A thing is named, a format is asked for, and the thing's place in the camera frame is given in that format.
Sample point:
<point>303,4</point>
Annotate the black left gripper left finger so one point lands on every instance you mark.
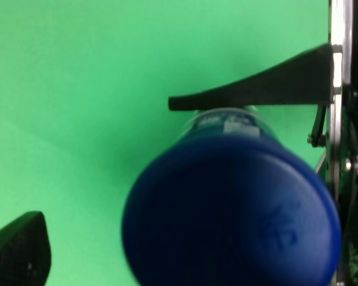
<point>25,251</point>

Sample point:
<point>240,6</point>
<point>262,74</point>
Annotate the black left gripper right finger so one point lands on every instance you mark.
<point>305,79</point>

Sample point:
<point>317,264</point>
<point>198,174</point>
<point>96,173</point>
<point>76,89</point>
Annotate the blue capped spray can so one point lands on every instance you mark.
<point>227,204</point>

